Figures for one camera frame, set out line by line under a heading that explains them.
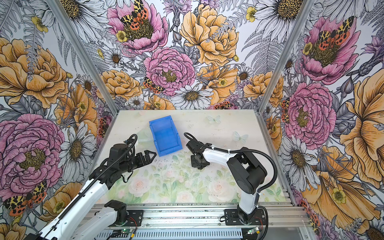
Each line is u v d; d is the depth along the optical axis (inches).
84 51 34.5
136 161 27.5
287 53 34.6
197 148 29.2
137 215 29.3
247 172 19.0
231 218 29.2
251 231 28.2
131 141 27.8
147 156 27.6
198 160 30.5
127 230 28.0
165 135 42.5
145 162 27.6
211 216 30.0
